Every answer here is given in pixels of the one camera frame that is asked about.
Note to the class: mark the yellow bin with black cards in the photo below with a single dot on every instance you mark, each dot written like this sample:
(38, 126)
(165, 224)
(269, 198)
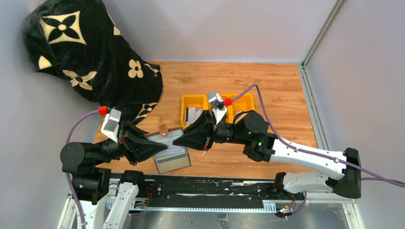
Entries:
(226, 109)

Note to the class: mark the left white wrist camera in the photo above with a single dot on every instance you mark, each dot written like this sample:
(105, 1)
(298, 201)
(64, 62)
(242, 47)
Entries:
(110, 125)

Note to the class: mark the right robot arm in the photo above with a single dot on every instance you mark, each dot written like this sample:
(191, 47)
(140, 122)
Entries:
(334, 171)

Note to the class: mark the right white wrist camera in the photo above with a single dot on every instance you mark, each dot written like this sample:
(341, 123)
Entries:
(217, 104)

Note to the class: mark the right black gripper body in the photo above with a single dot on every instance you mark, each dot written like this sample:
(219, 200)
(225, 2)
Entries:
(210, 133)

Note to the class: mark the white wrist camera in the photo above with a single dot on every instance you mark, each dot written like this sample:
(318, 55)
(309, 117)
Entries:
(217, 104)
(110, 125)

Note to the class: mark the brown leather card holder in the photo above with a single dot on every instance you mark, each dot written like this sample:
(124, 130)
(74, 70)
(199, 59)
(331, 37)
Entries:
(174, 157)

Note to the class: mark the black floral plush blanket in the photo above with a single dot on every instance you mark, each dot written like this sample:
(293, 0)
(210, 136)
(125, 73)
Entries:
(78, 41)

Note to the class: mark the yellow bin with gold cards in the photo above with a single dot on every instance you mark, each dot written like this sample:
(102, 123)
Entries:
(244, 103)

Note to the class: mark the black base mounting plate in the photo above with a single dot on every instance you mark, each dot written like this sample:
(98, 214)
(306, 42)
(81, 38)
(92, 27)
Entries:
(210, 192)

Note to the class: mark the yellow bin with silver cards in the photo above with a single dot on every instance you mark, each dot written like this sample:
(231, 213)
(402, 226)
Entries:
(192, 100)

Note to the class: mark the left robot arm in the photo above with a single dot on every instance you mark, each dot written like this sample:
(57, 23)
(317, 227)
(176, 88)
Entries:
(90, 184)

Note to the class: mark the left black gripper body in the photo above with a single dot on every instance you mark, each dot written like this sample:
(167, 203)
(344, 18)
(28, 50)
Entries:
(127, 142)

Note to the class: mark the silver cards stack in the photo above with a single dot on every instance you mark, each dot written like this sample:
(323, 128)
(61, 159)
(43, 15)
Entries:
(192, 114)

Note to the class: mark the corner aluminium post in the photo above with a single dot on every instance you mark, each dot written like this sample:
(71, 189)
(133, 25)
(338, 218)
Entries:
(308, 90)

